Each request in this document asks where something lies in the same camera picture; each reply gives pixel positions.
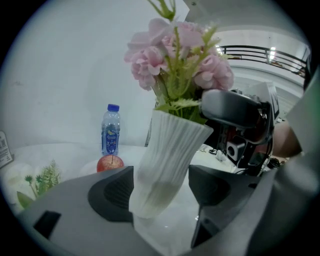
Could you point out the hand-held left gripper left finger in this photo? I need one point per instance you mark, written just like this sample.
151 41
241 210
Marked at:
75 212

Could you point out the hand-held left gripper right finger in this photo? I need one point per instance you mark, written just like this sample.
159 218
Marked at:
232 205

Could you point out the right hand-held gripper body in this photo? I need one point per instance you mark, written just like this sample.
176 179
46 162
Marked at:
270 92

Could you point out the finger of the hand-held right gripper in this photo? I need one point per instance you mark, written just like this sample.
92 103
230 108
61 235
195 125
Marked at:
225 107

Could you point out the white flowers with green leaves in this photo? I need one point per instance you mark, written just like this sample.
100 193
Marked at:
47 175

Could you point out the tall white ribbed vase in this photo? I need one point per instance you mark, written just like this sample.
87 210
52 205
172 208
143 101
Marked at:
170 155

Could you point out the pink flowers bunch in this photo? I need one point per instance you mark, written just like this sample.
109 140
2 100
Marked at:
147 62

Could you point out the person's right forearm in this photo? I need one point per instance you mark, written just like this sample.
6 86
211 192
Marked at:
287 140

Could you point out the black metal railing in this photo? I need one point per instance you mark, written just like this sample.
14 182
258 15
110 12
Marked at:
250 46

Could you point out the white curved table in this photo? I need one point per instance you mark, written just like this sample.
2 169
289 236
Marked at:
75 152

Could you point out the red apple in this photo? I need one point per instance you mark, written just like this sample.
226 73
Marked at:
110 163

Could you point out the blue-capped water bottle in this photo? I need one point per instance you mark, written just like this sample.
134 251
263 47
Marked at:
110 135

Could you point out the small white sign card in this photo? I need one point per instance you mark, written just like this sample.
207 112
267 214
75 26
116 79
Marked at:
5 150

